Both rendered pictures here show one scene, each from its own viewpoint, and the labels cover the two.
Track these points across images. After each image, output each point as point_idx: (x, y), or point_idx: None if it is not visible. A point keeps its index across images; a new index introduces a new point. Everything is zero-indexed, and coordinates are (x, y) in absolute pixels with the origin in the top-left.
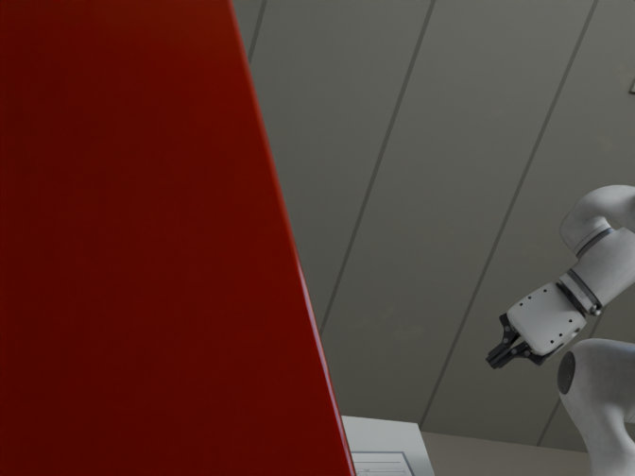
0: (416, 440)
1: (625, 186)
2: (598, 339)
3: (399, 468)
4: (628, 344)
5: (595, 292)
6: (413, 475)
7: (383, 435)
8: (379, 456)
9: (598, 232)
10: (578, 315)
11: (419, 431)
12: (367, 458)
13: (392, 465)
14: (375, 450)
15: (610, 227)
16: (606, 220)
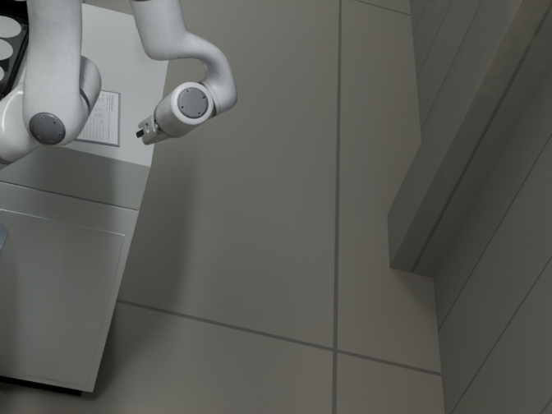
0: (131, 158)
1: (207, 42)
2: (89, 62)
3: (102, 137)
4: (80, 71)
5: (159, 103)
6: (95, 141)
7: (136, 143)
8: (114, 131)
9: (200, 81)
10: (152, 114)
11: (141, 163)
12: (112, 125)
13: (106, 135)
14: (121, 134)
15: (209, 90)
16: (216, 89)
